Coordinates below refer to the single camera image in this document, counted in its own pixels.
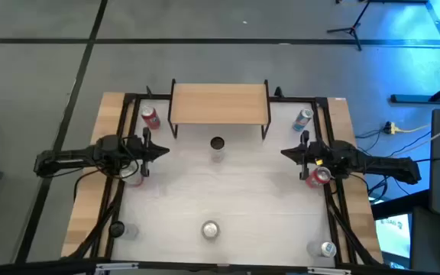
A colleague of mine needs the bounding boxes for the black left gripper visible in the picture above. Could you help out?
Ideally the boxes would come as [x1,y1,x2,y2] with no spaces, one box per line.
[125,127,170,178]

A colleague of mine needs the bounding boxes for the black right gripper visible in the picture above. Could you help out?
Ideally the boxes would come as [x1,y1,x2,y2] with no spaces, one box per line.
[280,130,335,181]

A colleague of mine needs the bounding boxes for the red beverage can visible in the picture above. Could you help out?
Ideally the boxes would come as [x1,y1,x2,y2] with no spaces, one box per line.
[140,105,162,131]
[305,166,332,189]

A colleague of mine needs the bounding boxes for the blue and silver beverage can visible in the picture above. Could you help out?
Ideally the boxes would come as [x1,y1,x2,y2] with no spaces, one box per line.
[292,108,315,133]
[306,240,338,259]

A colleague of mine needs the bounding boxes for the silver and red Spindrift can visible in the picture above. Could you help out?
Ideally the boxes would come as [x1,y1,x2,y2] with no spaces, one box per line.
[200,220,221,241]
[119,162,144,188]

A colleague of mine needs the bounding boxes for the white can with black lid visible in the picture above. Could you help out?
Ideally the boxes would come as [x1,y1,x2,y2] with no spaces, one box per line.
[209,136,227,163]

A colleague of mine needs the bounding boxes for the dark can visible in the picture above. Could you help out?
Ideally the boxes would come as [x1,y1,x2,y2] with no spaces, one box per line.
[108,220,140,241]

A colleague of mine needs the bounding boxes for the bright display screen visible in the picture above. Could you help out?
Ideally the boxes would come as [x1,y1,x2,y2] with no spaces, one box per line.
[374,213,412,268]

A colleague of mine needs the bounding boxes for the black tripod stand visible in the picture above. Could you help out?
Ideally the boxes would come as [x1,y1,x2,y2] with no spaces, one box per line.
[326,0,372,52]

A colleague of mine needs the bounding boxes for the dark grey box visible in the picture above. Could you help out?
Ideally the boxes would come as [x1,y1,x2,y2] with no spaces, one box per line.
[410,205,440,274]

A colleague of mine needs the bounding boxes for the black aluminium table frame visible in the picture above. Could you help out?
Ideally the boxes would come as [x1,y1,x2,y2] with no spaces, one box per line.
[66,86,383,275]

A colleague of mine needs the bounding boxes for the black floor cable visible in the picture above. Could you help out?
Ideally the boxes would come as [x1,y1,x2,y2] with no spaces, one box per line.
[355,128,387,154]

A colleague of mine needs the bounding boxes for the wooden shelf with black frame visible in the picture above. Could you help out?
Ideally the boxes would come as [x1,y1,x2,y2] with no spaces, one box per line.
[167,79,272,141]

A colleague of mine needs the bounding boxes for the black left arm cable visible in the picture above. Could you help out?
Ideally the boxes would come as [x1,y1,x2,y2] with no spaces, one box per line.
[73,134,147,202]

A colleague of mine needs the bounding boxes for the yellow floor cable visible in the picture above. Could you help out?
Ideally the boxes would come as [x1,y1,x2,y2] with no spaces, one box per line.
[390,122,433,134]

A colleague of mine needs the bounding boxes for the silver aluminium bracket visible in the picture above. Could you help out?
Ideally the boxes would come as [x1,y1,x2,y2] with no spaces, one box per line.
[306,267,353,275]
[95,262,140,273]

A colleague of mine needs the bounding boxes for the black desk leg frame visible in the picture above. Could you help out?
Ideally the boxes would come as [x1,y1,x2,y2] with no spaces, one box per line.
[390,0,440,105]

